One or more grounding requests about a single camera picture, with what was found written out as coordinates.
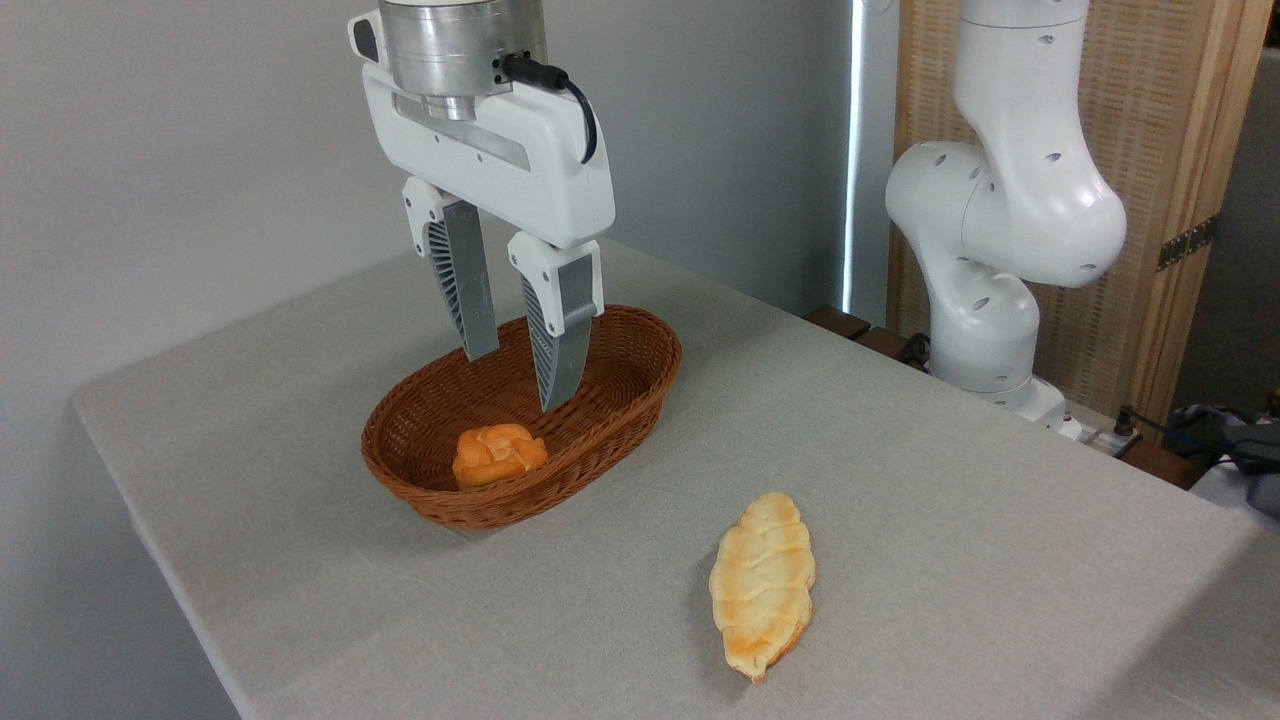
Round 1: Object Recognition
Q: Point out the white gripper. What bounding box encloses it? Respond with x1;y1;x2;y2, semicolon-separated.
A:
348;10;617;413

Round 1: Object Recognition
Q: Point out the long braided bread loaf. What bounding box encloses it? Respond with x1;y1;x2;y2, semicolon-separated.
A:
709;492;817;685

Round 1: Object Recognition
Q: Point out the small round orange bread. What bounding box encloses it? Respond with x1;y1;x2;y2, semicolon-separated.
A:
452;423;550;490

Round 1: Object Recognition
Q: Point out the brown oval wicker basket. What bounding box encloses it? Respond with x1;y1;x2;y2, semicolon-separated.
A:
361;305;684;531

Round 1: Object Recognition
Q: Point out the grey tablecloth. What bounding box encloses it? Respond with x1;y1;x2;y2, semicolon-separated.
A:
72;235;1280;720

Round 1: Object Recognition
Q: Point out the wooden woven folding screen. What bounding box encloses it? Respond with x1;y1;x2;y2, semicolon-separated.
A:
888;0;1276;431

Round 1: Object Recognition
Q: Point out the metal screen hinge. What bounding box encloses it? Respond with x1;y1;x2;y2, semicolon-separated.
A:
1157;215;1219;273

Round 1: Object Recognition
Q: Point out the dark grey bundle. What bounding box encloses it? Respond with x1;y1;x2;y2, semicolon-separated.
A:
1160;403;1280;521

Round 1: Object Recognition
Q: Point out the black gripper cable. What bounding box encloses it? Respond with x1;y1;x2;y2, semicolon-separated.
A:
497;52;599;166

